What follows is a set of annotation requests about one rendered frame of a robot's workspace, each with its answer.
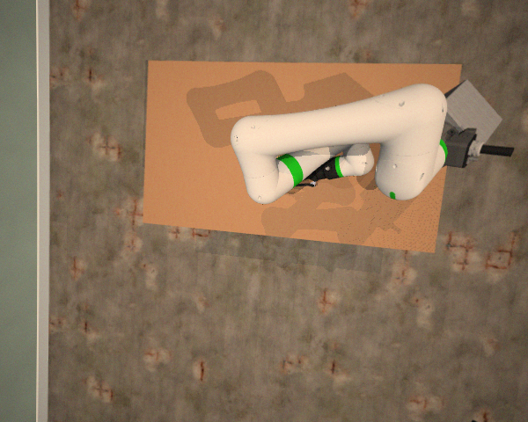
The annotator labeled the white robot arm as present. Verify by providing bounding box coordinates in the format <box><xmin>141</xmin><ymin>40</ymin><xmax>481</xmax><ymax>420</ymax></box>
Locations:
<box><xmin>231</xmin><ymin>84</ymin><xmax>514</xmax><ymax>204</ymax></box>

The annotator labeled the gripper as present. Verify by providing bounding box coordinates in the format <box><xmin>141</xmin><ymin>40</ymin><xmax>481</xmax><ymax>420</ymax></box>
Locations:
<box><xmin>297</xmin><ymin>164</ymin><xmax>326</xmax><ymax>187</ymax></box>

